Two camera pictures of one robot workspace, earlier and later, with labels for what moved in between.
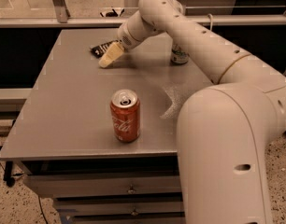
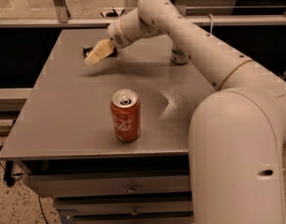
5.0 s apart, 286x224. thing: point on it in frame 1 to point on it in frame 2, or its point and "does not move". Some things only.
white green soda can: x=178 y=55 does not move
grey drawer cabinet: x=96 y=131 does not move
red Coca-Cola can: x=125 y=114 does not move
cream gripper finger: x=115 y=50 to x=104 y=49
